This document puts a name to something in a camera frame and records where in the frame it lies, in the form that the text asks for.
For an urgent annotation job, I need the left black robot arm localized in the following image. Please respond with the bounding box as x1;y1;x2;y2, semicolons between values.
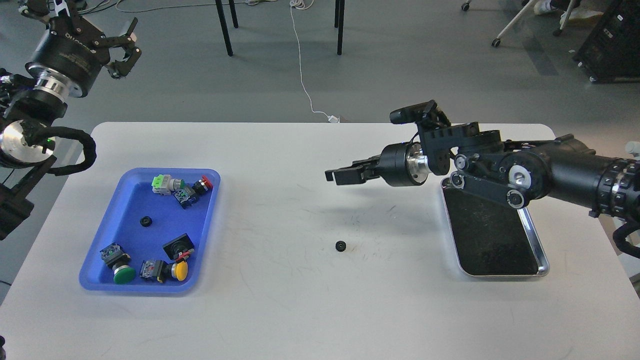
0;0;142;239

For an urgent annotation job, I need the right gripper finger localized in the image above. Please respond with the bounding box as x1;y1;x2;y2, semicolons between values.
333;167;380;186
324;156;380;182

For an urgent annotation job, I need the black equipment case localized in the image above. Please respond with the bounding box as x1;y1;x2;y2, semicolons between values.
573;0;640;84

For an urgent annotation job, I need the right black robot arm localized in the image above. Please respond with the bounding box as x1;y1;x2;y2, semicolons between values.
325;122;640;258

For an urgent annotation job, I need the green white push button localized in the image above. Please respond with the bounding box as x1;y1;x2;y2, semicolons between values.
151;174;185;196

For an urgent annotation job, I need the black table leg right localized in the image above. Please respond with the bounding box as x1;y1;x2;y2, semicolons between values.
334;0;346;56

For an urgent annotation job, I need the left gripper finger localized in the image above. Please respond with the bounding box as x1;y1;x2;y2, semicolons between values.
19;0;81;31
102;17;142;80

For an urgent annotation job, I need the white cable on floor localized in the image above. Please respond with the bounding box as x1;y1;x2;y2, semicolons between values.
288;0;340;124

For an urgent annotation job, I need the red push button switch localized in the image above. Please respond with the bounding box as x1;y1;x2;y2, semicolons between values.
173;175;214;210

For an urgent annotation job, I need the yellow push button switch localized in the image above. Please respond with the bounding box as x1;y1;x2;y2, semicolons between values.
138;259;189;283

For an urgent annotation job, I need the blue plastic tray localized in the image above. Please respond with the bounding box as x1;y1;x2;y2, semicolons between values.
78;167;221;294

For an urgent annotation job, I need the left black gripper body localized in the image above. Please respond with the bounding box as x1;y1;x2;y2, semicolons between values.
25;21;111;98

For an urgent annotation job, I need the green mushroom push button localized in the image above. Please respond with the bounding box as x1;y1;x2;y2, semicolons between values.
99;243;137;285

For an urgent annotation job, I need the black table leg left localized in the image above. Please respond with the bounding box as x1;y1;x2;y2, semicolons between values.
214;0;239;57

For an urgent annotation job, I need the steel metal tray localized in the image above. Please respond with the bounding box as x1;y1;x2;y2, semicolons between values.
440;178;550;280

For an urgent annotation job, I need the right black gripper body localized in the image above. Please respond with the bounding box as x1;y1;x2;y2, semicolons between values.
375;143;431;187

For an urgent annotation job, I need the small black gear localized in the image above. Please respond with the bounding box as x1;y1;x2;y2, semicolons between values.
139;216;153;228
334;240;347;252

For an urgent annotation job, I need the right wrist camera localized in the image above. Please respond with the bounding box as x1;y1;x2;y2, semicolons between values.
389;100;438;125

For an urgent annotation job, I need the black square switch part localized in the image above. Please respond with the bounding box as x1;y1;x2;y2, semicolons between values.
162;233;195;264

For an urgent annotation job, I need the office chair base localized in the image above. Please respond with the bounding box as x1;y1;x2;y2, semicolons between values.
490;0;602;49

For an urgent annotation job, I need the black table leg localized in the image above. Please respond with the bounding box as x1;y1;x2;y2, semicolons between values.
334;0;346;56
214;0;239;57

